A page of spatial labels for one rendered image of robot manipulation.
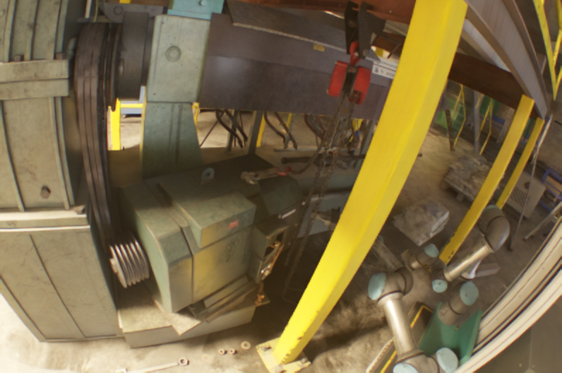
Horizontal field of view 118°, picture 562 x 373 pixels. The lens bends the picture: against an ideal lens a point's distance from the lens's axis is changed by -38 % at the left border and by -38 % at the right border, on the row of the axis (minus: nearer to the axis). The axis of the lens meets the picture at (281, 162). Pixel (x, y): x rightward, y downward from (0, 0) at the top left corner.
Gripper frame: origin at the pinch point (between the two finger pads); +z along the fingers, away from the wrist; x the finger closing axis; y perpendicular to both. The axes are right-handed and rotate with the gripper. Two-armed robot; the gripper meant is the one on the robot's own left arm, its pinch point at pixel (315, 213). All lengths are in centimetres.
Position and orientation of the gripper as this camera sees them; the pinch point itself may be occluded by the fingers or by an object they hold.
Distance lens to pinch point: 144.2
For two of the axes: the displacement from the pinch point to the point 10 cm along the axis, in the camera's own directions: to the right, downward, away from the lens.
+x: -2.1, 3.9, -9.0
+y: 2.3, -8.7, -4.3
